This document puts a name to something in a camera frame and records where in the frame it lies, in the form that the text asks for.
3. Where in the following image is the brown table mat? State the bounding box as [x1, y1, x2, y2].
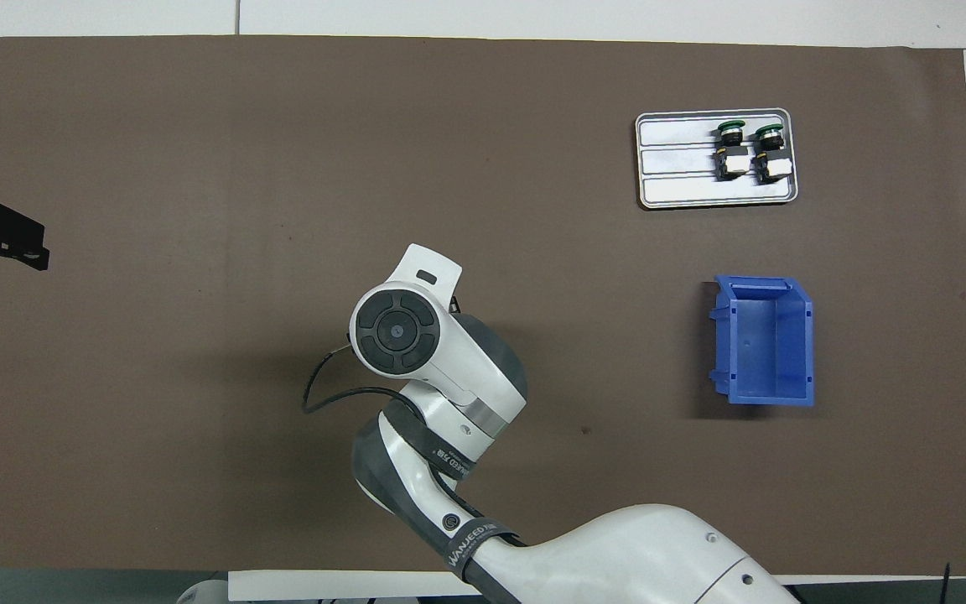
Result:
[0, 35, 966, 578]

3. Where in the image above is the grey metal tray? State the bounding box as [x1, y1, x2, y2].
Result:
[635, 108, 799, 210]

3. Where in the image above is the blue plastic storage bin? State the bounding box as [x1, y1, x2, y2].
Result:
[708, 274, 816, 408]

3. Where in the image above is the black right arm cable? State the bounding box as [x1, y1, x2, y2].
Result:
[302, 340, 404, 416]

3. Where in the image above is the green push button switch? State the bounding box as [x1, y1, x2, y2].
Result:
[750, 123, 792, 185]
[713, 120, 749, 181]

